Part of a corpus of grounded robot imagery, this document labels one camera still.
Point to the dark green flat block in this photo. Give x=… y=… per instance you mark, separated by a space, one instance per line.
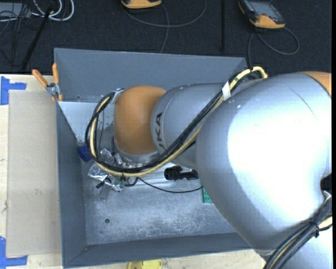
x=206 y=196

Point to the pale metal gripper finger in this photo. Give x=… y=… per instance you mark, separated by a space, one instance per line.
x=104 y=192
x=97 y=172

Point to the grey metal bin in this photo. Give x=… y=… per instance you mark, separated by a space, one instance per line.
x=145 y=220

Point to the blue block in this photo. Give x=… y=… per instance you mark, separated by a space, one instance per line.
x=84 y=153

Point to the black cylinder on white bracket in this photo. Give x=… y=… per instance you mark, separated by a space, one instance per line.
x=176 y=174

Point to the pale flat board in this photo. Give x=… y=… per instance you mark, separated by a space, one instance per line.
x=30 y=178

